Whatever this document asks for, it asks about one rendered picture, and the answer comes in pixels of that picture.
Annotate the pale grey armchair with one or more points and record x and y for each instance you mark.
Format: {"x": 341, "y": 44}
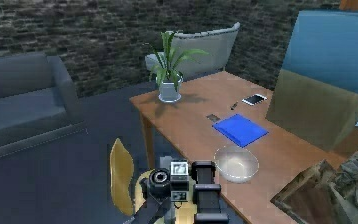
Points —
{"x": 207, "y": 50}

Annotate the white smartphone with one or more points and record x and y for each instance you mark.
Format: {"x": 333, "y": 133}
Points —
{"x": 254, "y": 99}

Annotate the blue book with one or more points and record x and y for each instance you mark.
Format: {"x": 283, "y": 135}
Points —
{"x": 240, "y": 129}

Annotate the blue and olive box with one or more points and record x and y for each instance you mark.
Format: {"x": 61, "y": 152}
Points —
{"x": 320, "y": 83}

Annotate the small grey card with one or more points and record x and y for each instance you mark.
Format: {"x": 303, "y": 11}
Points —
{"x": 213, "y": 117}

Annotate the clear glass bowl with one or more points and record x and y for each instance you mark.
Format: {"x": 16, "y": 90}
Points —
{"x": 236, "y": 164}

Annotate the grey sofa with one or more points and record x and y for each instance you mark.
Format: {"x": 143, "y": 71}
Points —
{"x": 23, "y": 100}

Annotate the brown open cardboard box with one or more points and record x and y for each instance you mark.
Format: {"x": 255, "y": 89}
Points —
{"x": 327, "y": 193}

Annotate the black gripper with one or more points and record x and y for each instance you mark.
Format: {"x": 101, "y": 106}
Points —
{"x": 159, "y": 181}

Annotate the black marker pen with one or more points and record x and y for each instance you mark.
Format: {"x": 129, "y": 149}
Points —
{"x": 234, "y": 105}

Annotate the brown wooden table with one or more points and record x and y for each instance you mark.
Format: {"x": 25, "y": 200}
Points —
{"x": 193, "y": 133}

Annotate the yellow wooden chair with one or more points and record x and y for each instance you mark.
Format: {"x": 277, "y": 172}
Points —
{"x": 122, "y": 176}

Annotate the green house plant glass pot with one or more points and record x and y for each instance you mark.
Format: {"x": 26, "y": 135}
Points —
{"x": 168, "y": 76}

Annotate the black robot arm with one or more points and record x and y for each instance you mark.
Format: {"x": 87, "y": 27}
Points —
{"x": 205, "y": 193}

